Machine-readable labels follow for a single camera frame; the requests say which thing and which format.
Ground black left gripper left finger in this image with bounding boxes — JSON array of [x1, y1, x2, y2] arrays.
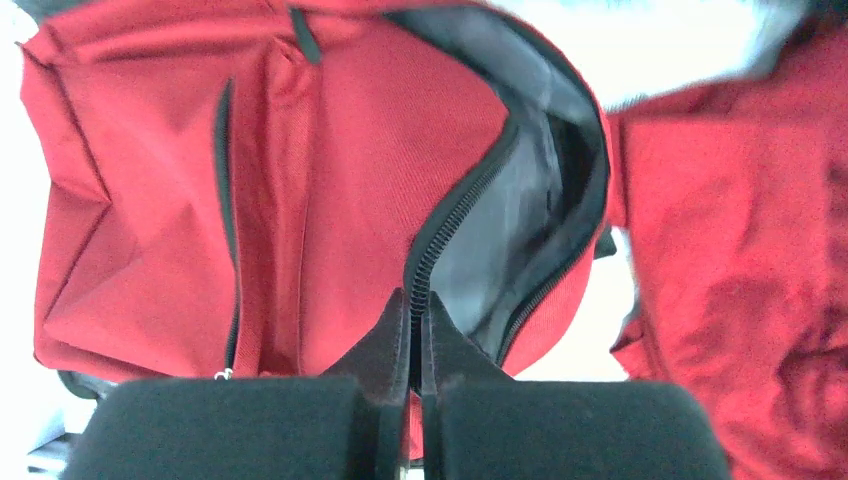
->
[[63, 290, 411, 479]]

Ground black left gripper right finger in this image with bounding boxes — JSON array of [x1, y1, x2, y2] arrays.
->
[[420, 295, 730, 480]]

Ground red student backpack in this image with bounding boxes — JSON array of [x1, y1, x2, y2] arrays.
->
[[16, 0, 617, 458]]

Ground red cloth garment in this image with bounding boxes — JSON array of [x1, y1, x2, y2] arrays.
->
[[609, 26, 847, 479]]

